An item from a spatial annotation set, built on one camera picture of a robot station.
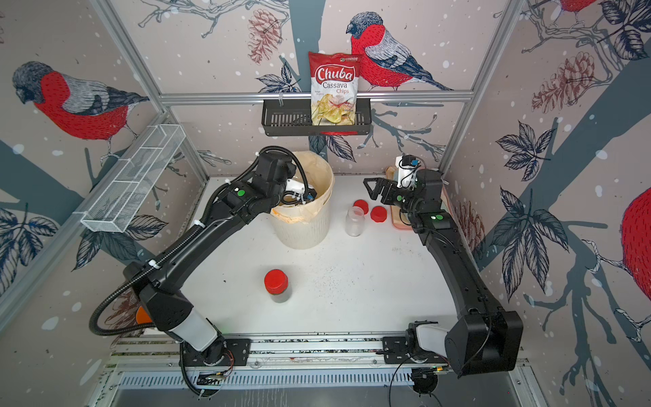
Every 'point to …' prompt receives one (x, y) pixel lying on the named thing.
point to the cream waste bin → (303, 225)
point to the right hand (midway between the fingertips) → (373, 180)
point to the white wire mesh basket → (117, 203)
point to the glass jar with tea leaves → (355, 221)
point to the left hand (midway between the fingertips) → (281, 156)
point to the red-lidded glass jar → (276, 283)
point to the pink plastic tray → (396, 220)
